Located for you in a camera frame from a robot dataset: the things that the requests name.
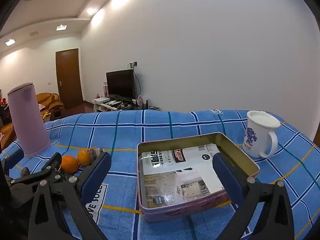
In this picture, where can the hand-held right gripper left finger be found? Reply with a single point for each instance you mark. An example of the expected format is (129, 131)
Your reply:
(96, 172)

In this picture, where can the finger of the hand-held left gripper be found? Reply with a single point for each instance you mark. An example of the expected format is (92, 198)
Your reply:
(8, 163)
(48, 165)

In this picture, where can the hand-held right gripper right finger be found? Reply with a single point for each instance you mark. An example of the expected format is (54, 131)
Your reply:
(226, 177)

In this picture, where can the orange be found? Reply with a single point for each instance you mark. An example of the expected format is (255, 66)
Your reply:
(83, 158)
(70, 164)

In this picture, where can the pink metal tin box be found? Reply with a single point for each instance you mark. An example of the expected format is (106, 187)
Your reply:
(246, 160)

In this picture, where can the white mug with purple print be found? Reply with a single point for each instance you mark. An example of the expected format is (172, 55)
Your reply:
(255, 140)

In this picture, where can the pink thermos bottle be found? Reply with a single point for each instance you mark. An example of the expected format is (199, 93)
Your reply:
(27, 120)

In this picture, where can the printed paper leaflet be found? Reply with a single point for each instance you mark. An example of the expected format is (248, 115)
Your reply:
(175, 177)

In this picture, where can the orange leather armchair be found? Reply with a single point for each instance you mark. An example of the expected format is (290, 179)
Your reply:
(51, 102)

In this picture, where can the white television stand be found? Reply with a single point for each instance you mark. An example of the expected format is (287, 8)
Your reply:
(107, 106)

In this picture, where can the white mug lid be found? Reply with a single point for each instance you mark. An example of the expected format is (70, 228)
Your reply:
(262, 120)

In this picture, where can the blue plaid blanket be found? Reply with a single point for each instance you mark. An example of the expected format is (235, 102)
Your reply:
(175, 122)

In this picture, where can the brown wooden door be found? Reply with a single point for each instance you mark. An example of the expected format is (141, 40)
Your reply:
(68, 77)

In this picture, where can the black television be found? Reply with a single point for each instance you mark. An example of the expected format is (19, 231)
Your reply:
(120, 83)

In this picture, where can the square recessed ceiling light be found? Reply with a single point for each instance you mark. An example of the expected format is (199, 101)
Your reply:
(10, 42)
(61, 27)

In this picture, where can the ceiling air vent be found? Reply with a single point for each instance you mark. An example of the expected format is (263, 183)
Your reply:
(33, 33)

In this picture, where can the ceiling spotlight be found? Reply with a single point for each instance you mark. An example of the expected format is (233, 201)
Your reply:
(91, 11)

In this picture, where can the wall power socket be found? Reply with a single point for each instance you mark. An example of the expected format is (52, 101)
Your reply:
(133, 65)

